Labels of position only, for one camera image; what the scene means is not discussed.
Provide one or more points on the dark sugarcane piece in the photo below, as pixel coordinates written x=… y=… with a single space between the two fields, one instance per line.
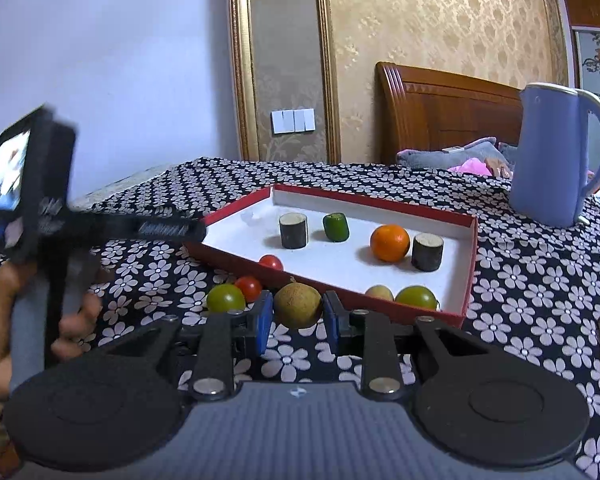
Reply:
x=427 y=254
x=293 y=232

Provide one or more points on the red cardboard box tray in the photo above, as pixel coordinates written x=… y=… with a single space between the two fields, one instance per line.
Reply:
x=350 y=265

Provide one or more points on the wooden bed headboard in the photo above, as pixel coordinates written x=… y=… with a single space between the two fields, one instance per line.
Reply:
x=430 y=115

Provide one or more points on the wardrobe with floral doors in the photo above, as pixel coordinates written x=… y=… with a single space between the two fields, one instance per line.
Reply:
x=597 y=60

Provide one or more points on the green tomato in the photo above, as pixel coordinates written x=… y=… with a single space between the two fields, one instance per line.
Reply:
x=416 y=298
x=225 y=299

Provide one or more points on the blue electric kettle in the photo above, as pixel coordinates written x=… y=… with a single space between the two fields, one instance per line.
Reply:
x=545 y=160

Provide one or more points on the red cherry tomato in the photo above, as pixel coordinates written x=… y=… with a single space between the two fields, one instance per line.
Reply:
x=249 y=288
x=271 y=262

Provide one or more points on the white wall switch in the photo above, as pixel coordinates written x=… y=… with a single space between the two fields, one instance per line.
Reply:
x=293 y=121

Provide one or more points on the pink cloth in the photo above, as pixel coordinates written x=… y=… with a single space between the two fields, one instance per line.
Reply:
x=472 y=166

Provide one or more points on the orange tangerine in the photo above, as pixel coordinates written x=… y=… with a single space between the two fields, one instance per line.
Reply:
x=390 y=243

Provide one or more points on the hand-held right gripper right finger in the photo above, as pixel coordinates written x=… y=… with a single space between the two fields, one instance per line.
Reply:
x=330 y=322

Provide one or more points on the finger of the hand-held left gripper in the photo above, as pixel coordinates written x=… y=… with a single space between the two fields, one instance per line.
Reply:
x=85 y=275
x=155 y=230

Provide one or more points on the black floral tablecloth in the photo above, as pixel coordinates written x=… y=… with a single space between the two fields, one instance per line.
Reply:
x=520 y=280

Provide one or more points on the green cucumber piece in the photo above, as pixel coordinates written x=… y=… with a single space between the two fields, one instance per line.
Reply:
x=336 y=227

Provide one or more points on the grey and pink clothes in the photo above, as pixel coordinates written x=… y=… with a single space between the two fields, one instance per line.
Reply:
x=430 y=157

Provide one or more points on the brown longan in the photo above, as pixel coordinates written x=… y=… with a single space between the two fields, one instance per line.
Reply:
x=297 y=305

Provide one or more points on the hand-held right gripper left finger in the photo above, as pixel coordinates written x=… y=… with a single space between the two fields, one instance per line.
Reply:
x=263 y=322

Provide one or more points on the small yellow-green fruit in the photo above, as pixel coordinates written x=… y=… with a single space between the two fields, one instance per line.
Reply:
x=379 y=294

